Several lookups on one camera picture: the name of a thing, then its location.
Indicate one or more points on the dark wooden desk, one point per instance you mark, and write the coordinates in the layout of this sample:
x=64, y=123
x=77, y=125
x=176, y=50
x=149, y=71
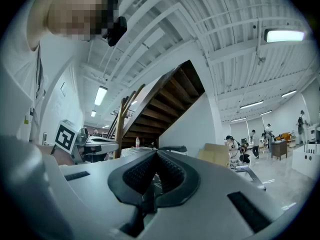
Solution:
x=278, y=149

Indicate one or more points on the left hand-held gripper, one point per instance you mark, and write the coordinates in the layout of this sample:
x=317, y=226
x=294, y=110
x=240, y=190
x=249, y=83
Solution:
x=65, y=136

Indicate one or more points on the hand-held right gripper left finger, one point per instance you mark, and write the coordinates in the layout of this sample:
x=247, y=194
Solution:
x=130, y=176

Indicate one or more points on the black head-worn camera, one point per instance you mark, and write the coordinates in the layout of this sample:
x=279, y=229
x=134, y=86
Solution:
x=116, y=31

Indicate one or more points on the ceiling tube light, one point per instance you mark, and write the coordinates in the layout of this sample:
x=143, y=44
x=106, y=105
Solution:
x=100, y=95
x=251, y=104
x=289, y=93
x=93, y=113
x=265, y=113

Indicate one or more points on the person's white shirt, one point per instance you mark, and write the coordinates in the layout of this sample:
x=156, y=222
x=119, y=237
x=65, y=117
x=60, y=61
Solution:
x=17, y=66

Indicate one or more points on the clear bottle with red cap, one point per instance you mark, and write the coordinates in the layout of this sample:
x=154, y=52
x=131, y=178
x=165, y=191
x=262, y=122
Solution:
x=137, y=142

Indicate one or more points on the wooden stair railing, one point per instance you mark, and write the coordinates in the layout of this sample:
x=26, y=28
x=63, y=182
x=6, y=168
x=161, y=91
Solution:
x=125, y=119

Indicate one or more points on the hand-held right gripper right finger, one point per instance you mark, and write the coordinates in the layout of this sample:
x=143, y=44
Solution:
x=180, y=176

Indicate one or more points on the brown cardboard box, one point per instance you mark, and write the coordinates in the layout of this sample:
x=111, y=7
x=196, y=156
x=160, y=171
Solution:
x=215, y=154

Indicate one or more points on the dark wooden staircase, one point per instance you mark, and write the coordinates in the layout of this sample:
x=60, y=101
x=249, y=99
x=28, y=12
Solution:
x=170, y=104

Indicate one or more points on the rectangular ceiling panel lamp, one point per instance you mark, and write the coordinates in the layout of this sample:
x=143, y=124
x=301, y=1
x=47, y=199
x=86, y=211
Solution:
x=285, y=35

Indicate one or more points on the person's left forearm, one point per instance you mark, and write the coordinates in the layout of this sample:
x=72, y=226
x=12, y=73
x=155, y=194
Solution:
x=62, y=157

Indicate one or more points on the white low cabinet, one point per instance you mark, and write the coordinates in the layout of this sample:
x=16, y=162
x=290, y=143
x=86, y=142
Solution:
x=306, y=161

